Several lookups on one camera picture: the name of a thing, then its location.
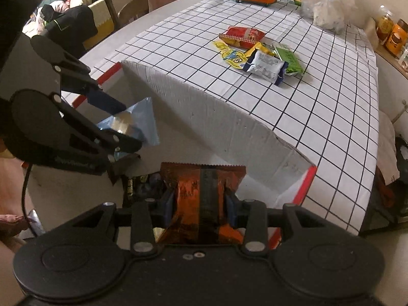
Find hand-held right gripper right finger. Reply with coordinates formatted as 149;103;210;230
225;191;358;257

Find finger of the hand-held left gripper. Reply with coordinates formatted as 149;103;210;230
51;92;143;166
30;35;128;113

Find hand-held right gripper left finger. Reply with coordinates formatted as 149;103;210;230
72;187;175;257

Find orange brown snack packet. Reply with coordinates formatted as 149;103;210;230
153;162;247;246

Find black snack packet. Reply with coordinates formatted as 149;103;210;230
123;172;166;209

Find light blue snack packet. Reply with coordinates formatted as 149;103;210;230
96;97;159;163

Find white red-edged cardboard box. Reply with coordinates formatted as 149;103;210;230
22;60;317;252

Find yellow sachet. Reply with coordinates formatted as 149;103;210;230
213;40;232;55

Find yellow cartoon snack packet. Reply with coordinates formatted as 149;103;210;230
222;49;248;70

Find white printed snack packet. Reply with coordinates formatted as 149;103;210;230
243;50;289;86

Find red snack packet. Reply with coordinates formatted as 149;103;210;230
219;25;266;49

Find green snack packet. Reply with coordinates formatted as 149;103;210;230
272;44;307;76

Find person's left hand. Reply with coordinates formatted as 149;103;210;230
0;153;32;252

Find black jacket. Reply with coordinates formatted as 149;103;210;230
36;5;99;58

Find yellow white blanket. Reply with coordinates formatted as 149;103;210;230
83;0;115;50

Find wooden chair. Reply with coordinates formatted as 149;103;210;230
118;0;198;31

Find white black-checked tablecloth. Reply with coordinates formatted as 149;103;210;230
60;0;380;235

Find white cloth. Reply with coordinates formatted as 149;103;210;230
378;111;400;185

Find clear plastic bag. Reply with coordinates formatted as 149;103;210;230
300;0;356;32

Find amber bottle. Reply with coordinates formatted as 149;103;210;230
375;11;394;47

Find orange bottle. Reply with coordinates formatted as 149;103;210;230
384;19;408;58

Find black cable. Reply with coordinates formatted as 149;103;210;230
22;162;34;230

